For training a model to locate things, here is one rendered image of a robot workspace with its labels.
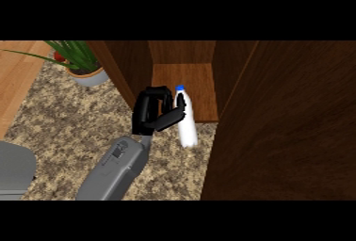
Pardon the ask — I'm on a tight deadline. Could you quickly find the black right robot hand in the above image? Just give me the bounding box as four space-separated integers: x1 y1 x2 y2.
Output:
131 86 188 137

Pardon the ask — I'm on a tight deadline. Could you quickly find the white blue-capped water bottle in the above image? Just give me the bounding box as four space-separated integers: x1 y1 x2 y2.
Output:
173 84 201 149

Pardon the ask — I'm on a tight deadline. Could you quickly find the dark wooden cabinet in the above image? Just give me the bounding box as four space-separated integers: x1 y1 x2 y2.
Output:
85 40 259 124

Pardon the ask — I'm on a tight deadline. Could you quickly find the dark wooden cabinet door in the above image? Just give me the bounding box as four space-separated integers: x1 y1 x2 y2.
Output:
200 40 356 201

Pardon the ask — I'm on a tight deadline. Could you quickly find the green plant in white pot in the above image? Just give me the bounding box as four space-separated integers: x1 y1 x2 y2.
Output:
2 40 111 88

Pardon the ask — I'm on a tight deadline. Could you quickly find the small red object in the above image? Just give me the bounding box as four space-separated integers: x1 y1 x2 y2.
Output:
52 50 67 63

